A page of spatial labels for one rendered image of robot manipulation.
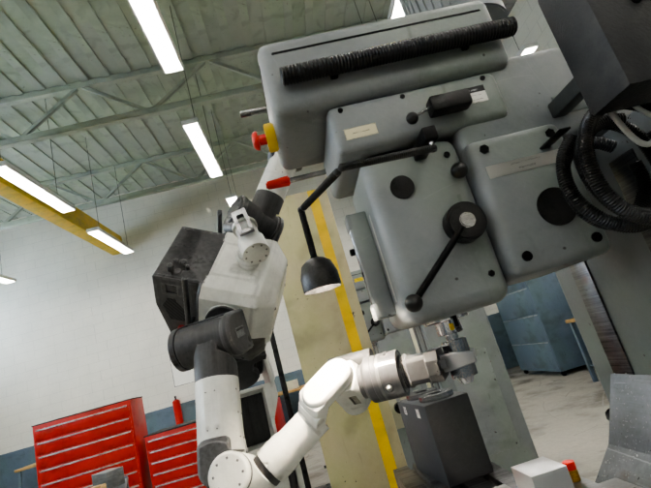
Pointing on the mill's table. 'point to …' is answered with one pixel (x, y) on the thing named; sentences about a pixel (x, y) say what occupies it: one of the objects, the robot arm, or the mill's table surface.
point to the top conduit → (480, 33)
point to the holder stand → (445, 436)
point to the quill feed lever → (459, 232)
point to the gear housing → (390, 135)
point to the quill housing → (426, 237)
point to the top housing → (303, 133)
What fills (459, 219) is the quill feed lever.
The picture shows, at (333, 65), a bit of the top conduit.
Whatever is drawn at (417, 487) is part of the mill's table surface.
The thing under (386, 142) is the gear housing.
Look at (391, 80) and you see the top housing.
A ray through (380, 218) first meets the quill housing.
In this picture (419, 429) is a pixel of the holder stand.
